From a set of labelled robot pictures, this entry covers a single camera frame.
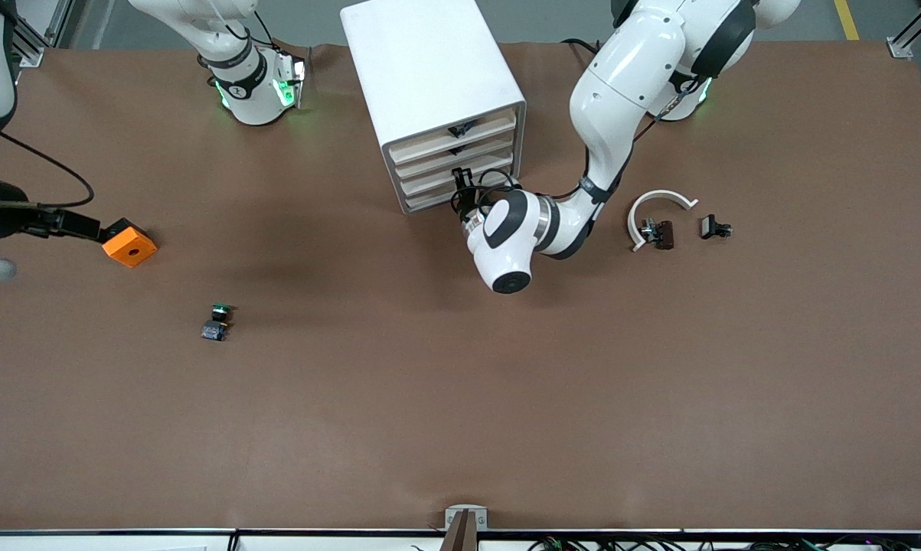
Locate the green push button switch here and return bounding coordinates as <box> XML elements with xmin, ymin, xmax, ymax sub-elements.
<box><xmin>201</xmin><ymin>303</ymin><xmax>236</xmax><ymax>343</ymax></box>

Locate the white drawer cabinet housing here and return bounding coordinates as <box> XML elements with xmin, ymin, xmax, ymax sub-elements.
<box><xmin>341</xmin><ymin>0</ymin><xmax>527</xmax><ymax>216</ymax></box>

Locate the orange and black block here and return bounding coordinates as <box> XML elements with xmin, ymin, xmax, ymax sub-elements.
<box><xmin>96</xmin><ymin>217</ymin><xmax>159</xmax><ymax>269</ymax></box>

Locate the brown table cover sheet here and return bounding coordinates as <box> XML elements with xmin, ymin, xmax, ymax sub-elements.
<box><xmin>0</xmin><ymin>40</ymin><xmax>921</xmax><ymax>533</ymax></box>

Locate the white curved plastic piece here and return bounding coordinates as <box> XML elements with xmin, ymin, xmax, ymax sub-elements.
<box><xmin>626</xmin><ymin>189</ymin><xmax>699</xmax><ymax>253</ymax></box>

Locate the small brown component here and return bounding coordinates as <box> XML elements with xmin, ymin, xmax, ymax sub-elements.
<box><xmin>642</xmin><ymin>219</ymin><xmax>676</xmax><ymax>252</ymax></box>

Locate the aluminium frame extrusion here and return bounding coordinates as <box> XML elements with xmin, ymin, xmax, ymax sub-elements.
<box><xmin>887</xmin><ymin>0</ymin><xmax>921</xmax><ymax>59</ymax></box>
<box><xmin>1</xmin><ymin>0</ymin><xmax>47</xmax><ymax>68</ymax></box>

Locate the white table edge rail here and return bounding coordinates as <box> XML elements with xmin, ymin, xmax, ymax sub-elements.
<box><xmin>0</xmin><ymin>528</ymin><xmax>921</xmax><ymax>551</ymax></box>

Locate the grey bracket with post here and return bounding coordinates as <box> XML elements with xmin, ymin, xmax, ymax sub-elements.
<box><xmin>443</xmin><ymin>504</ymin><xmax>488</xmax><ymax>551</ymax></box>

